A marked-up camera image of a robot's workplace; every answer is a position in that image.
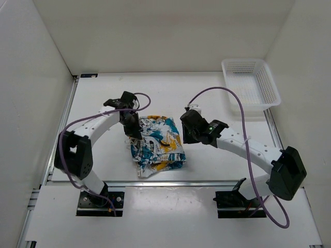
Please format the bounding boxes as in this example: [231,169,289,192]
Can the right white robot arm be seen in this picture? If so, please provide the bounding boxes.
[180,108,307,207]

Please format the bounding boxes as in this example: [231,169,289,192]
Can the small black label tag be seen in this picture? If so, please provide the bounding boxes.
[80,73,98,78]

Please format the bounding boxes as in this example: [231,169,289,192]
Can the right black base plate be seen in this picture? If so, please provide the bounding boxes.
[213,191,266,219]

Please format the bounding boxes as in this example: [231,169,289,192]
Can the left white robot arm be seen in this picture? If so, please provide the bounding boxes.
[54,91,142,207]

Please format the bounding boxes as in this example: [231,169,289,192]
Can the white yellow teal printed shorts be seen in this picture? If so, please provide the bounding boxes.
[129,115,186,178]

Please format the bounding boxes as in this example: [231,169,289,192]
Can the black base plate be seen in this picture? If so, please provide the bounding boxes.
[76,190,125,217]
[213,191,266,219]

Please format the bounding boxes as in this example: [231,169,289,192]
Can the white perforated plastic basket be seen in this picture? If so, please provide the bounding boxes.
[221,58,281,113]

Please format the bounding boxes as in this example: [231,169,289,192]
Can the aluminium frame rail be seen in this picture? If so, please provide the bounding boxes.
[21,72,322,247]

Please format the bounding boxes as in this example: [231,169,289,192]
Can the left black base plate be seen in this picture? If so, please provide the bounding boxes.
[76,190,125,217]

